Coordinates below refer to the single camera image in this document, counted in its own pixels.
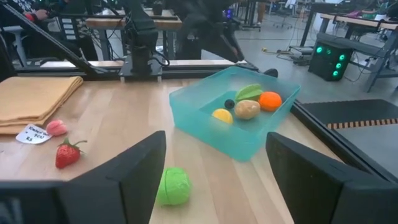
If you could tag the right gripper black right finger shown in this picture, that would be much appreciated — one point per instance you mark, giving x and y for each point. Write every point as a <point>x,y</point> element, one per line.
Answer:
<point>304,186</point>

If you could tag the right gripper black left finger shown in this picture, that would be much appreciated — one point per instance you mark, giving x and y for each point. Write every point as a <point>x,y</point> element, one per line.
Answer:
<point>143,174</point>

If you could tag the orange toy mandarin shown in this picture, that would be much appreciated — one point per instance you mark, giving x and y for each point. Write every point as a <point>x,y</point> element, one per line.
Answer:
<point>270,101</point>

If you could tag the green toy star fruit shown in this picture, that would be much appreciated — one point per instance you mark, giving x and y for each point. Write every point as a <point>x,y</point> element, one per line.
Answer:
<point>248,92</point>

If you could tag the green apple toy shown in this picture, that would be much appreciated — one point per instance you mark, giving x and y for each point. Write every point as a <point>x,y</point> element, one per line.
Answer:
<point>174,186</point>

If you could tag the tan toy potato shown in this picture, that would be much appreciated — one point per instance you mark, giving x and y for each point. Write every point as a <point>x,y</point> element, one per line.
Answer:
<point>247,109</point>

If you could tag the small dark toy berry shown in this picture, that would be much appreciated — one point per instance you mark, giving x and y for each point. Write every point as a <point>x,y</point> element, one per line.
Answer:
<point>229,103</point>

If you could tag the yellow toy lemon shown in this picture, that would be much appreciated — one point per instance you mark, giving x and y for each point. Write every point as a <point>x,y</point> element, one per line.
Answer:
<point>222,116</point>

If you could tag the red toy strawberry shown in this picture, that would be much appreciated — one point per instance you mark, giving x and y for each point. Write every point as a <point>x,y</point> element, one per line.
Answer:
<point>66,155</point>

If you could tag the pink toy peach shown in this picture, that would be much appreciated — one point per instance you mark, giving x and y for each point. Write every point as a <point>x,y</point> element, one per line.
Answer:
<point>57,127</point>

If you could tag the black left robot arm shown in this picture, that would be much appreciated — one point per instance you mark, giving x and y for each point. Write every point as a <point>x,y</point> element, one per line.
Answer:
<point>141,37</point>

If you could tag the teal plastic tupperware container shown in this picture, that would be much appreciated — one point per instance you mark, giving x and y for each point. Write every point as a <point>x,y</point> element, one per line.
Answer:
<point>214,137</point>

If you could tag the black computer green lights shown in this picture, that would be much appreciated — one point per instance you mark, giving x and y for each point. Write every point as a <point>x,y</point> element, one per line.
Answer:
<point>329,60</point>

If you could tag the black floor mat striped edges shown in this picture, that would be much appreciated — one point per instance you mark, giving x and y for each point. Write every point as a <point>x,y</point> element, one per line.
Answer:
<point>351,113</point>

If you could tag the grey desk wooden top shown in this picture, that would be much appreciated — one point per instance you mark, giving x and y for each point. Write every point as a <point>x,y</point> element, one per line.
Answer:
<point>351,21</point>

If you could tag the white paper card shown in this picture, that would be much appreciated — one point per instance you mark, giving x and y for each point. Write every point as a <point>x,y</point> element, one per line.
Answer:
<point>32,134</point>

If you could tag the folded orange cloth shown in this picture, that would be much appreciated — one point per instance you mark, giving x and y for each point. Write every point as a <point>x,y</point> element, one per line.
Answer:
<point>31,99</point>

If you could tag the wooden desk metal legs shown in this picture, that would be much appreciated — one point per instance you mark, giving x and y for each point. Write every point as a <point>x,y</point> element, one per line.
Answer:
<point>105,23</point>

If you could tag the person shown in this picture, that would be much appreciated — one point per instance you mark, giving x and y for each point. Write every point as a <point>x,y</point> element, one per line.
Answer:
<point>40,14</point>

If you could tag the black aluminium rig frame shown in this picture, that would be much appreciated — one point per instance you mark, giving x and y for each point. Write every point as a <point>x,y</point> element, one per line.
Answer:
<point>342,146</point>

